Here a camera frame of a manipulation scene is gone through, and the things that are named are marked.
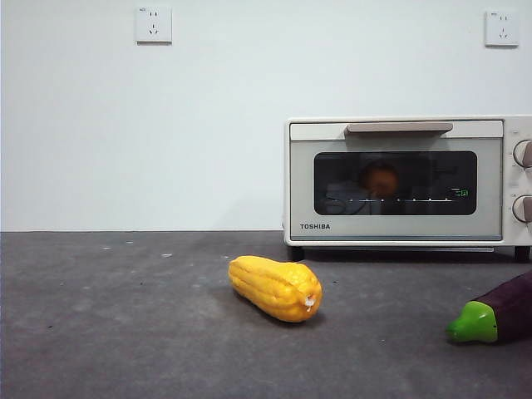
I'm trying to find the oven door with beige handle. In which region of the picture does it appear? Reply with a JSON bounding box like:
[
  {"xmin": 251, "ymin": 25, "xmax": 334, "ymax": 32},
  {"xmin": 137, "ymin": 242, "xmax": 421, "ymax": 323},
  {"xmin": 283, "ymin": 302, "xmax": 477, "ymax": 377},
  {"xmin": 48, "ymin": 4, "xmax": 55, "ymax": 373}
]
[{"xmin": 289, "ymin": 120, "xmax": 505, "ymax": 243}]

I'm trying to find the cream toaster oven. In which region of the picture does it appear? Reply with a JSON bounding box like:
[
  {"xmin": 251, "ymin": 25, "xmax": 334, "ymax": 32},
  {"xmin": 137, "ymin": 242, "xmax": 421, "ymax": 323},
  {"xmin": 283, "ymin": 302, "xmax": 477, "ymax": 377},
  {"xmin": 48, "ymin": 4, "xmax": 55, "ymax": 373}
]
[{"xmin": 283, "ymin": 115, "xmax": 532, "ymax": 263}]

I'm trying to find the round beige oven knob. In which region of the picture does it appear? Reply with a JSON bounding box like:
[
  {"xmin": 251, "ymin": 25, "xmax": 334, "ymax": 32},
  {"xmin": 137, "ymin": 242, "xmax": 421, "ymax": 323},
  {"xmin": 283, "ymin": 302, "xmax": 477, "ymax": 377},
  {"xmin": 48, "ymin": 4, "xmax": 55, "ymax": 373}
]
[
  {"xmin": 511, "ymin": 194, "xmax": 532, "ymax": 224},
  {"xmin": 513, "ymin": 140, "xmax": 532, "ymax": 169}
]

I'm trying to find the yellow toy corn cob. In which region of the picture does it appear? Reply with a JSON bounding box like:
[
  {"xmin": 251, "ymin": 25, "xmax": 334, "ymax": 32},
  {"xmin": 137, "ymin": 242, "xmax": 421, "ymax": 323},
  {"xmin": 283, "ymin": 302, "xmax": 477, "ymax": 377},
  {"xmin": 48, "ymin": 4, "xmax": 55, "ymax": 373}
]
[{"xmin": 228, "ymin": 254, "xmax": 324, "ymax": 323}]

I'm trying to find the purple toy eggplant, green stem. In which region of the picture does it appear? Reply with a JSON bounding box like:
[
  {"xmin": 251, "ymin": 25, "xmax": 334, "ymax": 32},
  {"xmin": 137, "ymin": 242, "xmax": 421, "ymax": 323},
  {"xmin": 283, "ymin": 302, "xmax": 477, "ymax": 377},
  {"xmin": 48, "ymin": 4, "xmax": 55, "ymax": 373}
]
[{"xmin": 446, "ymin": 268, "xmax": 532, "ymax": 345}]

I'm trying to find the white wall socket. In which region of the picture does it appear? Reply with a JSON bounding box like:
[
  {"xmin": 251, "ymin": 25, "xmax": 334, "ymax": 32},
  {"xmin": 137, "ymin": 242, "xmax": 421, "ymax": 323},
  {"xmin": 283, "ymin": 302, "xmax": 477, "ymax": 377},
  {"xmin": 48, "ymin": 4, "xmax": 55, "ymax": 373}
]
[
  {"xmin": 135, "ymin": 6, "xmax": 173, "ymax": 45},
  {"xmin": 484, "ymin": 10, "xmax": 520, "ymax": 48}
]

